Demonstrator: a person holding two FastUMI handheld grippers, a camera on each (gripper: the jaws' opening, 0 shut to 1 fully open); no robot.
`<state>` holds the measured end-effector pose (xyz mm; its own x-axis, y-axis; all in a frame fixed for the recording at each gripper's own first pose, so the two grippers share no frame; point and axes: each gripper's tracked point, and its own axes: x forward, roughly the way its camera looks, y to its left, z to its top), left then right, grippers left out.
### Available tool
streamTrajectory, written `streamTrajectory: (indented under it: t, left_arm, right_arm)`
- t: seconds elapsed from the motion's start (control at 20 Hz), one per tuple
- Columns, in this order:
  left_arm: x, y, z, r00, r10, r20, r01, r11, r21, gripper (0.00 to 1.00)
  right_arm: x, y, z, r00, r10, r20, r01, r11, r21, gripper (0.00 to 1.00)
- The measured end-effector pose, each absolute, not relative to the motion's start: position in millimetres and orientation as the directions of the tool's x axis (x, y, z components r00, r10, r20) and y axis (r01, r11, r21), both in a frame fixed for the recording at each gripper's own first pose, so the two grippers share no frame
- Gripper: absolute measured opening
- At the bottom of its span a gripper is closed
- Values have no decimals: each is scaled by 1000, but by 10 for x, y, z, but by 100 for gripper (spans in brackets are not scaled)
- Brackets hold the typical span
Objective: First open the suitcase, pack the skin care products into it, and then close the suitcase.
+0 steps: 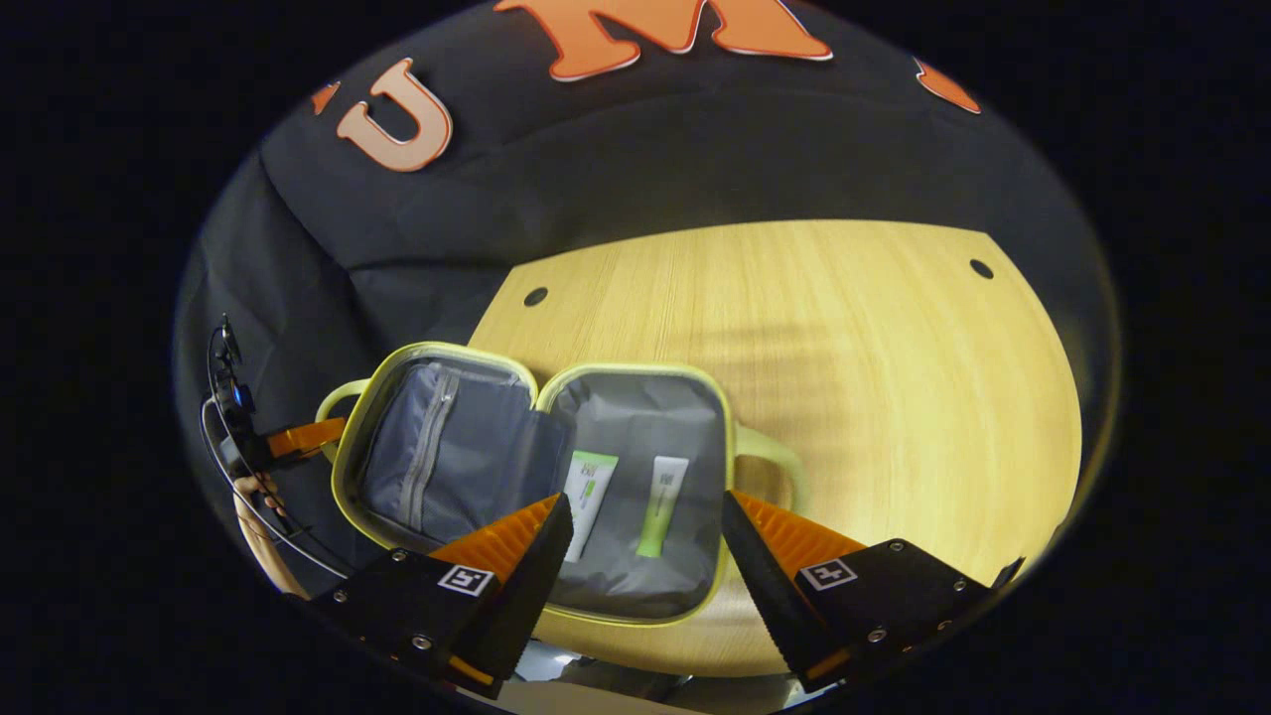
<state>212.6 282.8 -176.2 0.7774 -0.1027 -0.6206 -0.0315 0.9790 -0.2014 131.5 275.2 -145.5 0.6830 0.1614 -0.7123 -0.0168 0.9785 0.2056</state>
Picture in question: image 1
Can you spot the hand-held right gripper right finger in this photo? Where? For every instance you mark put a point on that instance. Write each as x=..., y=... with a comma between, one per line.
x=765, y=591

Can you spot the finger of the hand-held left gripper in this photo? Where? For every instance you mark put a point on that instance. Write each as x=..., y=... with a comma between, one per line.
x=308, y=437

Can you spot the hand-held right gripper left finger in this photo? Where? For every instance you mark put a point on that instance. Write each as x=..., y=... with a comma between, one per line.
x=531, y=591

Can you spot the white tube with green label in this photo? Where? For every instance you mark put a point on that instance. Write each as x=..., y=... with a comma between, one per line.
x=591, y=487

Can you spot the white tube with green cap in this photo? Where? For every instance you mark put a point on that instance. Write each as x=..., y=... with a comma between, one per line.
x=663, y=497

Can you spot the pale yellow suitcase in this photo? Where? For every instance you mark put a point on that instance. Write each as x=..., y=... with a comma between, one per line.
x=645, y=417

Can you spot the black backdrop cloth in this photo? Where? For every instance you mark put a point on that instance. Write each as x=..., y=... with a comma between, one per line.
x=596, y=169

